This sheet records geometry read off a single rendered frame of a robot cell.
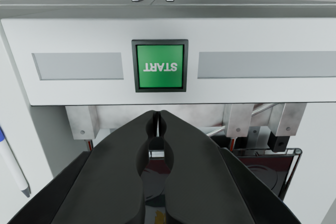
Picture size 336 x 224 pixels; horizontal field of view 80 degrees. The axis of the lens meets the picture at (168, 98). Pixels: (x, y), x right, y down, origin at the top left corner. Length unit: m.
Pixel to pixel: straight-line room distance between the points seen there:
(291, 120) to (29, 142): 0.37
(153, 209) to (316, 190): 0.43
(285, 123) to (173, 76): 0.21
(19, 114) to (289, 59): 0.31
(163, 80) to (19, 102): 0.16
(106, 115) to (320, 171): 0.52
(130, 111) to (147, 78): 0.13
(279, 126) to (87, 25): 0.30
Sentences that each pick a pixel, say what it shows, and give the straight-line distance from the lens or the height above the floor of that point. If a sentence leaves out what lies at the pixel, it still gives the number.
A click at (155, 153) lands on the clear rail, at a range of 0.36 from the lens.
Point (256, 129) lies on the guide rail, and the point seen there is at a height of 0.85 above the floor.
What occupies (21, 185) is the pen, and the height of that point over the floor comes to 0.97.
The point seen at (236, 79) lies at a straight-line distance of 0.24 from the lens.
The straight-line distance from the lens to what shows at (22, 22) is 0.25.
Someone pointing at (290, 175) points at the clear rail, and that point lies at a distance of 0.47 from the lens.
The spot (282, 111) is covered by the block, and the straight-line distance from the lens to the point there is 0.35.
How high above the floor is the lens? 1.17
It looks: 63 degrees down
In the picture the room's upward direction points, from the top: 177 degrees clockwise
